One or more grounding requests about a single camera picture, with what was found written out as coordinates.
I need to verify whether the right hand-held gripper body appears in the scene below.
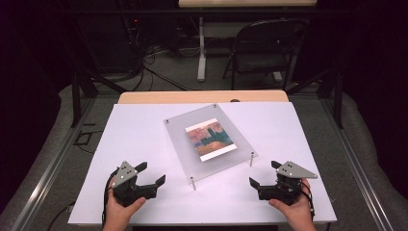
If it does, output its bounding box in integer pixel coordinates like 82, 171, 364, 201
257, 160, 319, 207

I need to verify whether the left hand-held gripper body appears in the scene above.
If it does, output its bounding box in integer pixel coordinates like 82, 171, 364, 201
110, 160, 159, 208

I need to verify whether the clear acrylic photo frame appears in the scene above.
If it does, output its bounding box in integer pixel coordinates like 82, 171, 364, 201
163, 103, 260, 192

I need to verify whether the colourful painting print card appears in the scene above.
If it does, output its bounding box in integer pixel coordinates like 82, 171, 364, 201
185, 117, 239, 163

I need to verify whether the person's left hand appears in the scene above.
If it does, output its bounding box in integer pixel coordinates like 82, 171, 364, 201
104, 177, 147, 226

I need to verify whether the person's right hand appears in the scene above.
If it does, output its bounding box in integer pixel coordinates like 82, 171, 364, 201
268, 177, 315, 225

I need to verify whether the light wooden table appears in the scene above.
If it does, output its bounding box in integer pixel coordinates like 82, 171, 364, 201
117, 89, 290, 105

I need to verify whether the black folding chair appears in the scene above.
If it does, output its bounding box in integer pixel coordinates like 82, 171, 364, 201
221, 18, 310, 91

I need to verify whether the white table leg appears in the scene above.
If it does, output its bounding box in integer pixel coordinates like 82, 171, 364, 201
196, 16, 208, 83

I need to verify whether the pale background table top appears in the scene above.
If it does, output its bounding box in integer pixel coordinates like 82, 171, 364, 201
177, 0, 319, 9

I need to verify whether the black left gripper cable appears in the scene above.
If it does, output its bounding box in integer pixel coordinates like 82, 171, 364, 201
101, 167, 119, 227

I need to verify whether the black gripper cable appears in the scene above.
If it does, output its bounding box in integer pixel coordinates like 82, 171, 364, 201
101, 167, 119, 227
300, 181, 317, 223

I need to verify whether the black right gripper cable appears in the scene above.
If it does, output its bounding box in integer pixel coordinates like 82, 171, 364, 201
300, 181, 317, 223

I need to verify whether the aluminium floor rail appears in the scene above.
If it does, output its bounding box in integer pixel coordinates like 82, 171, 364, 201
319, 95, 396, 231
9, 95, 97, 231

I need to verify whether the black metal stand frame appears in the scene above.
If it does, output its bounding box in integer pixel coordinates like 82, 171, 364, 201
284, 65, 344, 130
69, 62, 129, 129

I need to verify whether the bundle of floor cables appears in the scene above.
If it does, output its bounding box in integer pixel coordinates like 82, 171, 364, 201
110, 41, 191, 92

